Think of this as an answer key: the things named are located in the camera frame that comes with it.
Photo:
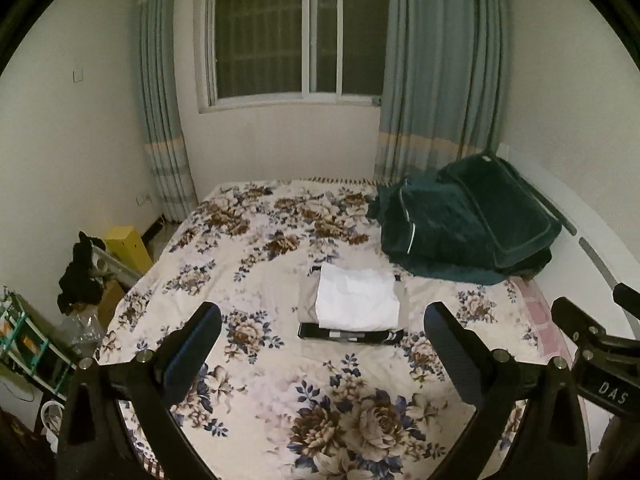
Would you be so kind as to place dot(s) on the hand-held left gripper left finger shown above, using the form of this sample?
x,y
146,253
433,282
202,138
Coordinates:
x,y
175,362

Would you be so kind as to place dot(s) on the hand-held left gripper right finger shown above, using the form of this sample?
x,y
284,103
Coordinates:
x,y
464,360

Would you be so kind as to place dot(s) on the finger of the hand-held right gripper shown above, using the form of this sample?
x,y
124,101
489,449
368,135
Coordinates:
x,y
629,299
575,316

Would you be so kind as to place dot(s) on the white t-shirt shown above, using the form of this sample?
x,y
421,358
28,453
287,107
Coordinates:
x,y
356,295

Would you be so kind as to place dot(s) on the person's right forearm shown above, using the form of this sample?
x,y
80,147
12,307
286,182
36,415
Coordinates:
x,y
617,450

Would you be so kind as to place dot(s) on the pink bed sheet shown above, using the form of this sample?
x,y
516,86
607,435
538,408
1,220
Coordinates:
x,y
535,317

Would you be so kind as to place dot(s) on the white bed headboard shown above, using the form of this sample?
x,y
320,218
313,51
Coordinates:
x,y
590,230

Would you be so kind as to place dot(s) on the brown cardboard box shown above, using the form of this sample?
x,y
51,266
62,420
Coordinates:
x,y
111,302

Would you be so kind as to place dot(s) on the clear plastic bag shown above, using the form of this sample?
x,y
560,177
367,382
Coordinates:
x,y
82,332

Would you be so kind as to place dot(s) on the floral bed blanket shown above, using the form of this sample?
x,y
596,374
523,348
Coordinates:
x,y
240,280

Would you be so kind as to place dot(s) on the grey metal rack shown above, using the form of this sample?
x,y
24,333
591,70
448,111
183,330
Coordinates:
x,y
117,267

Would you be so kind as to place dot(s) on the yellow box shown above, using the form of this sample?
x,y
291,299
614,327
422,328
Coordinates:
x,y
129,247

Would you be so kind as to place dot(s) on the dark green pillow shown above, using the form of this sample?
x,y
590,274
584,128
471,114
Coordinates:
x,y
500,210

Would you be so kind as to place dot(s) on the black hanging cloth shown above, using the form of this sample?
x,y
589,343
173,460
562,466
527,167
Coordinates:
x,y
80,272

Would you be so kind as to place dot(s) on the dark green quilt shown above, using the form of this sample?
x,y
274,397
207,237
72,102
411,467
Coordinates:
x,y
420,230

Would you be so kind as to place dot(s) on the teal shelf rack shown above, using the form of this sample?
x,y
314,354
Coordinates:
x,y
30,345

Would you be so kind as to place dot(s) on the beige folded shirt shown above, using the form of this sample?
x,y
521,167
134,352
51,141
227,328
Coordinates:
x,y
307,301

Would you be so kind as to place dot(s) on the blue-grey striped curtain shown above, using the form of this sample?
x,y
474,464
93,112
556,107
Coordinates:
x,y
162,100
440,60

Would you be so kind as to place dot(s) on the white framed window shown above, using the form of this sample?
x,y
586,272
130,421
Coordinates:
x,y
295,40

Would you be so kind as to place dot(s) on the white wall socket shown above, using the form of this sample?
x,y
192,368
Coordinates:
x,y
143,199

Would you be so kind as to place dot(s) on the white wall switch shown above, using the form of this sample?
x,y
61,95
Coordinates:
x,y
78,76

